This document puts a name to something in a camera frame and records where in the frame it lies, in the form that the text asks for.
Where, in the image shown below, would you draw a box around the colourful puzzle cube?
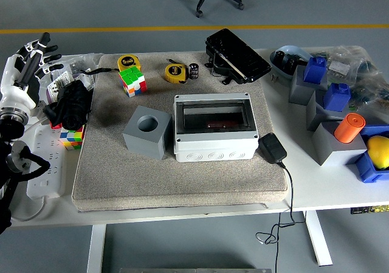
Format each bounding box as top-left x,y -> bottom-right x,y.
118,66 -> 148,98
59,125 -> 85,151

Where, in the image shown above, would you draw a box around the white small breaker module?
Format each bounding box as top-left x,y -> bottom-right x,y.
75,74 -> 95,91

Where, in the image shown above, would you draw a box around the blue plastic bin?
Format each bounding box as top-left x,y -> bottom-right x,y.
345,124 -> 389,184

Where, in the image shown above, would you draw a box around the white grey power cable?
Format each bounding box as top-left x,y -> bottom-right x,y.
12,117 -> 51,222

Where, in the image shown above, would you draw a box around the grey holder block round hole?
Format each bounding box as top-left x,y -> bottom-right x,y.
122,105 -> 173,161

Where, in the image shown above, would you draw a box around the black tape measure strap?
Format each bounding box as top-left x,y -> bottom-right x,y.
79,67 -> 121,75

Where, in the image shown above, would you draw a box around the grey-brown table mat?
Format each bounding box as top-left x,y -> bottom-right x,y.
71,50 -> 289,213

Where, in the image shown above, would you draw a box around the black table control panel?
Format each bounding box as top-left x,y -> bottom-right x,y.
349,204 -> 389,215

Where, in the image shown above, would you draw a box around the grey plastic holder block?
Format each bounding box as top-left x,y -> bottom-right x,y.
311,120 -> 368,167
306,87 -> 350,133
288,64 -> 329,105

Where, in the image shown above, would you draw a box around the yellow lemon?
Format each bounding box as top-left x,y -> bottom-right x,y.
366,135 -> 389,169

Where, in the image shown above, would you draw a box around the black fabric bundle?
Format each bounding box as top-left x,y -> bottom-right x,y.
43,80 -> 94,131

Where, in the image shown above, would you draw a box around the pale blue bowl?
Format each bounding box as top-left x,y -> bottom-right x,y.
269,44 -> 314,80

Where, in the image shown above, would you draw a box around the purple white packaged part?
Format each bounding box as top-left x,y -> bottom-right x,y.
45,71 -> 74,103

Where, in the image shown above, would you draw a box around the black flat plastic case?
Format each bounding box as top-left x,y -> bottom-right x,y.
205,28 -> 272,85

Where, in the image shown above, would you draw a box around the blue plastic block piece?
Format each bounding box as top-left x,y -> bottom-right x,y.
322,82 -> 352,111
303,56 -> 328,84

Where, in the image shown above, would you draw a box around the yellow tape measure with strap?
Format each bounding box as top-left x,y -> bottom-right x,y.
117,55 -> 143,72

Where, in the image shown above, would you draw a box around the clear bag of components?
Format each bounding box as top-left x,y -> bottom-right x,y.
315,45 -> 380,82
349,71 -> 389,124

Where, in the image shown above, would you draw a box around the black adapter cord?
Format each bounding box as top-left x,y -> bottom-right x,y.
255,160 -> 306,273

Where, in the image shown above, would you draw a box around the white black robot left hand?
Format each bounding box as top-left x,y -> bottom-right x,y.
0,32 -> 63,113

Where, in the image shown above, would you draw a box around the clear plastic bags with parts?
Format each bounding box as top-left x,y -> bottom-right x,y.
45,52 -> 104,91

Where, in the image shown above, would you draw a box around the black power adapter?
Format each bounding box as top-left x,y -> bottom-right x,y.
257,132 -> 287,165

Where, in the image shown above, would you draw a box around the white power strip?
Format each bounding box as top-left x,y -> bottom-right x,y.
26,123 -> 67,200

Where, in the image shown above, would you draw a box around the white table leg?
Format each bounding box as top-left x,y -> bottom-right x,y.
87,224 -> 107,273
305,210 -> 334,267

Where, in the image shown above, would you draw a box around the white plastic junction box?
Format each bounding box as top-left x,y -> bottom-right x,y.
173,92 -> 260,164

